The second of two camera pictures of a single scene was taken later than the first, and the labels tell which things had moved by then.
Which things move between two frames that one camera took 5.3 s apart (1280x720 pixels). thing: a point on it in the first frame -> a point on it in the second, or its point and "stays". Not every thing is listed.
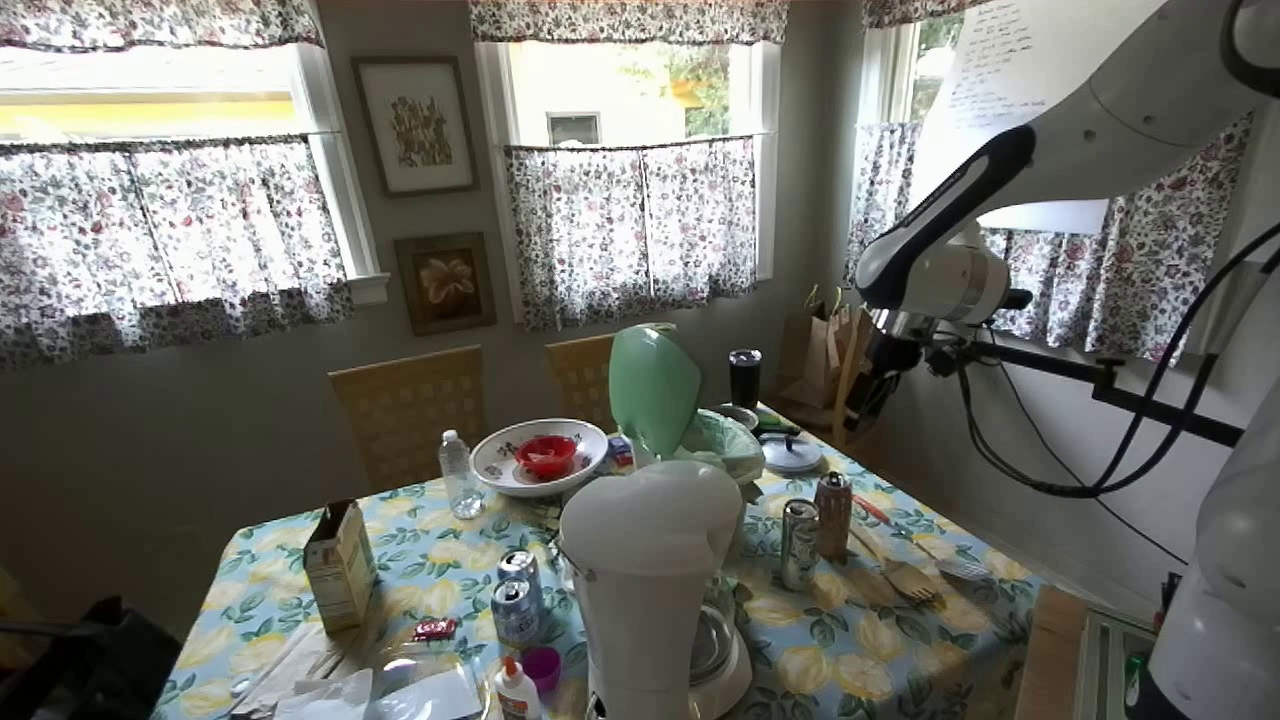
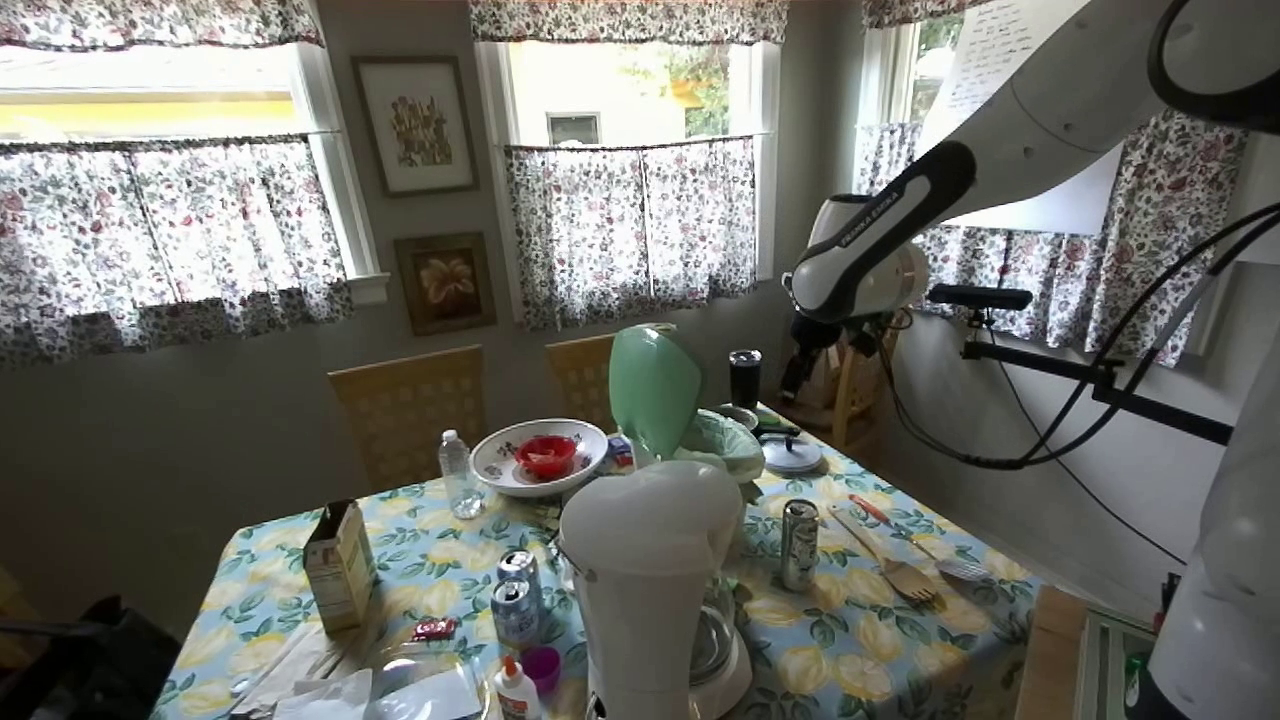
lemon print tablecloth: [857, 606] stays
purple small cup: [544, 666] stays
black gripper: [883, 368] -> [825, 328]
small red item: [434, 629] stays
